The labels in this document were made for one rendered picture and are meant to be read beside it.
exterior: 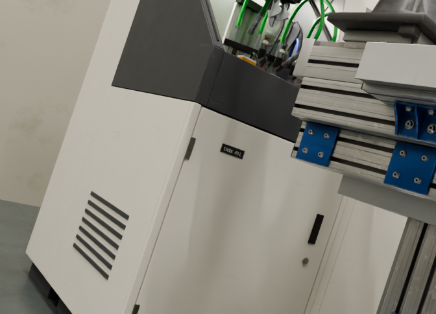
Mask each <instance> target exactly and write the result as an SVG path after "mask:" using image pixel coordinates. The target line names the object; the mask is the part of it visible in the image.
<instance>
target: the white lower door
mask: <svg viewBox="0 0 436 314"><path fill-rule="evenodd" d="M293 147H294V143H291V142H290V141H287V140H284V139H282V138H279V137H277V136H274V135H272V134H269V133H267V132H264V131H262V130H259V129H257V128H254V127H252V126H249V125H246V124H244V123H241V122H239V121H236V120H234V119H231V118H229V117H227V116H224V115H221V114H218V113H217V112H214V111H211V110H209V109H207V108H204V107H201V108H200V112H199V115H198V118H197V121H196V123H195V127H194V129H193V133H192V135H191V138H190V141H189V144H188V147H187V150H186V153H185V156H184V159H183V162H182V165H181V168H180V171H179V174H178V177H177V180H176V183H175V186H174V189H173V192H172V195H171V198H170V200H169V204H168V206H167V209H166V212H165V215H164V218H163V221H162V225H161V227H160V231H159V233H158V237H157V239H156V242H155V245H154V248H153V251H152V254H151V258H150V260H149V263H148V266H147V269H146V271H145V275H144V277H143V281H142V283H141V287H140V289H139V293H138V296H137V299H136V302H135V304H134V308H133V310H132V314H304V310H305V308H306V304H307V302H308V298H309V295H310V293H311V289H312V287H313V283H314V281H315V277H316V275H317V271H318V269H319V265H320V262H321V259H322V255H323V253H324V249H325V247H326V244H327V241H328V238H329V235H330V232H331V229H332V226H333V222H334V220H335V216H336V214H337V211H338V208H339V205H340V202H341V199H342V195H340V194H338V193H337V192H338V189H339V186H340V183H341V180H342V177H343V175H341V174H339V173H335V172H332V171H328V170H325V169H321V168H318V167H314V166H312V165H310V164H307V163H304V162H301V161H299V160H296V159H294V158H291V153H292V150H293Z"/></svg>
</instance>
